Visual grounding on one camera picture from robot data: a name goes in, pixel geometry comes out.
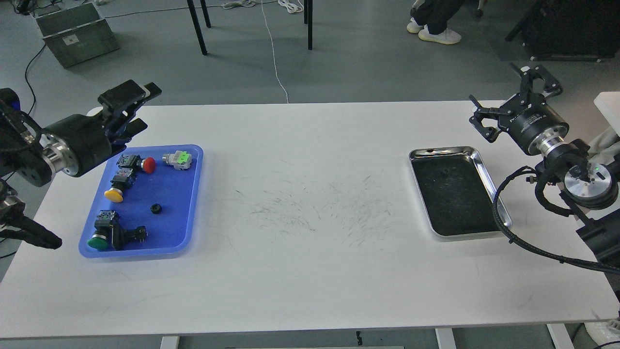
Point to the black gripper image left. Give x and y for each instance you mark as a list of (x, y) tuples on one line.
[(79, 143)]

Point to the yellow push button switch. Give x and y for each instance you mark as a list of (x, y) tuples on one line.
[(122, 180)]

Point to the silver metal tray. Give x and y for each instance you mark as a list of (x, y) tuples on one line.
[(458, 206)]

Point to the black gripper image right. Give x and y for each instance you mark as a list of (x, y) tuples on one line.
[(537, 123)]

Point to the black table leg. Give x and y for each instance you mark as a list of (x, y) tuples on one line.
[(196, 26)]

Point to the green push button switch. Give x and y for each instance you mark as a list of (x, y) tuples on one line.
[(107, 229)]

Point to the black cabinet on floor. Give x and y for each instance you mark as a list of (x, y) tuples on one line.
[(569, 29)]

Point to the blue plastic tray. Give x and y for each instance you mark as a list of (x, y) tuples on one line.
[(176, 191)]

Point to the grey green connector module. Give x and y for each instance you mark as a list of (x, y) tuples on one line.
[(179, 160)]

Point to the person's white shoe right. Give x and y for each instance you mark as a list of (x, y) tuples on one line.
[(447, 37)]

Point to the person's white shoe left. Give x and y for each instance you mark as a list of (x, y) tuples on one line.
[(414, 27)]

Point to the red push button switch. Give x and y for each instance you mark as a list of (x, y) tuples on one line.
[(137, 163)]

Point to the black switch component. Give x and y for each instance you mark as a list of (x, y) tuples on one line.
[(120, 237)]

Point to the person's white shoe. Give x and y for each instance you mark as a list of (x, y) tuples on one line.
[(447, 37), (414, 27)]

